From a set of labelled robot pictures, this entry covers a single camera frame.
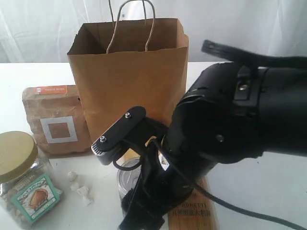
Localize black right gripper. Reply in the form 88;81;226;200
118;136;196;230

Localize grey tin can pull-tab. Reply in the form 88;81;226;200
117;166;141;200

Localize clear nut jar gold lid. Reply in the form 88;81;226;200
0;131;63;230

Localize brown paper shopping bag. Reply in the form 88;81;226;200
67;16;189;141

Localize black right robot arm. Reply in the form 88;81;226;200
118;40;307;230

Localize white pebble candy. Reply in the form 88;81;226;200
70;182;80;191
82;196;93;206
67;172;77;183
76;186;89;197

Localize spaghetti packet dark blue top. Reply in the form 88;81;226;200
167;189;219;230

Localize brown kraft pouch orange label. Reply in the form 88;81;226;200
22;85;91;158

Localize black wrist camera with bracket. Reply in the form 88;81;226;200
91;106;167;165

